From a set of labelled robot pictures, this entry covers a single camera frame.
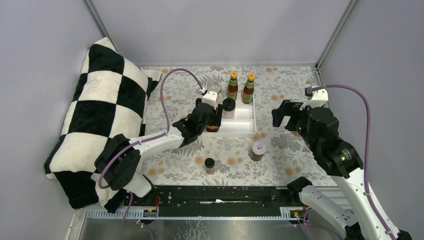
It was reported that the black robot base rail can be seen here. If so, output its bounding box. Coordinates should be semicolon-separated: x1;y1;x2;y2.
123;185;304;219

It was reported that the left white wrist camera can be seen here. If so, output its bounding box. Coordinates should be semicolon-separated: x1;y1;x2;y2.
200;88;219;110

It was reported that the red label sauce bottle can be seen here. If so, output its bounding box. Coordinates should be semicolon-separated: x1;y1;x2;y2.
242;73;256;104

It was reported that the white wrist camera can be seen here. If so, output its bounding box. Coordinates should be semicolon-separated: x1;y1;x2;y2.
300;85;329;111
200;88;219;110

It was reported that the red lid sauce jar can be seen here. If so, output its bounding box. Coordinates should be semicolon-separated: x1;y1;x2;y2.
206;124;221;133

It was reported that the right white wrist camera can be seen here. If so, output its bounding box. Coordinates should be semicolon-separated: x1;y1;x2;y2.
300;85;329;111

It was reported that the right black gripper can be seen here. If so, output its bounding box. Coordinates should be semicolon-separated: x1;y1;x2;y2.
270;98;318;151

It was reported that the floral table mat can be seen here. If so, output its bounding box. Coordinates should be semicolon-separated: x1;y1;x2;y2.
142;66;333;186

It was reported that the large black lid jar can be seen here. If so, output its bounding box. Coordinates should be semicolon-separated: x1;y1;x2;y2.
222;97;236;119

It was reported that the white plastic organizer tray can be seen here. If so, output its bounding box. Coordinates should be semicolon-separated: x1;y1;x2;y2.
201;87;257;138

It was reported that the clear glass jar metal rim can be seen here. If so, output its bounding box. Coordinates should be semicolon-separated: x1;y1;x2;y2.
207;82;222;95

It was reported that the small black cap spice jar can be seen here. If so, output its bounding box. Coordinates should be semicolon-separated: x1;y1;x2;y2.
204;158;215;175

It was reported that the green label sauce bottle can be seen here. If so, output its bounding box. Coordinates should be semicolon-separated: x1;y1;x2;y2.
226;71;238;101

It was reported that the black white checkered pillow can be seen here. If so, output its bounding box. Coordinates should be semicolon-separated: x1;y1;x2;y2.
44;37;162;213

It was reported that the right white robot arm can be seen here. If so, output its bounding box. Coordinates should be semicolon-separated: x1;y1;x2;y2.
271;100;412;240

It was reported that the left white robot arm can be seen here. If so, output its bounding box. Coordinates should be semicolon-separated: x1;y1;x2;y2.
94;102;223;206

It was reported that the white lid brown jar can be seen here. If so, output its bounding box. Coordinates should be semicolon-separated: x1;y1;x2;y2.
249;141;267;162

